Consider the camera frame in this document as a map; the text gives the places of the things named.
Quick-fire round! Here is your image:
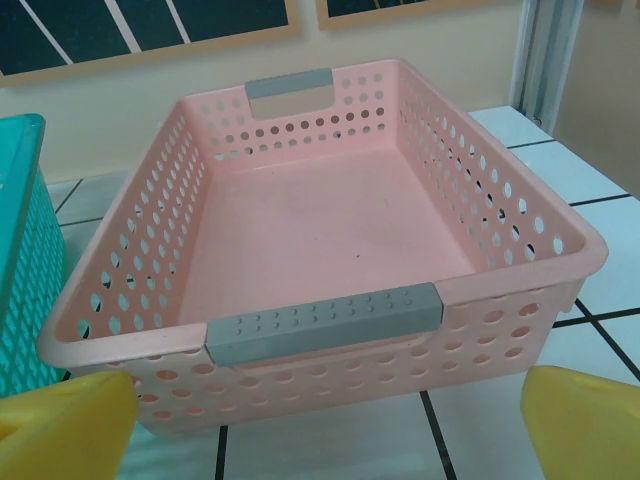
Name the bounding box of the teal perforated plastic basket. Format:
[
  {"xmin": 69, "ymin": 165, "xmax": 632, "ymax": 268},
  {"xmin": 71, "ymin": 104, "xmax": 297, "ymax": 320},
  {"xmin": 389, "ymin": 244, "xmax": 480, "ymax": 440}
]
[{"xmin": 0, "ymin": 112, "xmax": 69, "ymax": 401}]

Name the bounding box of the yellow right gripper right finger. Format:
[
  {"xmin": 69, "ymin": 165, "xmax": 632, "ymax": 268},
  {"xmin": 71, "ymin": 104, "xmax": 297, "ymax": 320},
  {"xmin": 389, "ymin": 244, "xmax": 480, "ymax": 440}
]
[{"xmin": 519, "ymin": 364, "xmax": 640, "ymax": 480}]

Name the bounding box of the pink perforated plastic basket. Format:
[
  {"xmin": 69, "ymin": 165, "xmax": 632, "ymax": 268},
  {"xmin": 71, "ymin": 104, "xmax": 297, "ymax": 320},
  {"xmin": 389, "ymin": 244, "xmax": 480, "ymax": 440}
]
[{"xmin": 37, "ymin": 58, "xmax": 610, "ymax": 441}]

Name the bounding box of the dark panel with flower drawings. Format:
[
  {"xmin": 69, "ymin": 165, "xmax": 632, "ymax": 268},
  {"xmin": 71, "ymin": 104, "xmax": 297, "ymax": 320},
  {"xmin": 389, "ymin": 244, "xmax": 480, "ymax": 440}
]
[{"xmin": 0, "ymin": 0, "xmax": 305, "ymax": 90}]

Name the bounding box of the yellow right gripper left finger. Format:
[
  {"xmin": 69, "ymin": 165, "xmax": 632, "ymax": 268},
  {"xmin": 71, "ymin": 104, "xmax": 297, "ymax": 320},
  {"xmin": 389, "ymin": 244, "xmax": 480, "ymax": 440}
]
[{"xmin": 0, "ymin": 370, "xmax": 140, "ymax": 480}]

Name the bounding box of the aluminium frame post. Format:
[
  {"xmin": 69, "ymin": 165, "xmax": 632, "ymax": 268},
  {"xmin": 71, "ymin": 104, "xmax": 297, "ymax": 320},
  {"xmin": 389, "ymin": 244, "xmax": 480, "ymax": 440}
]
[{"xmin": 509, "ymin": 0, "xmax": 591, "ymax": 136}]

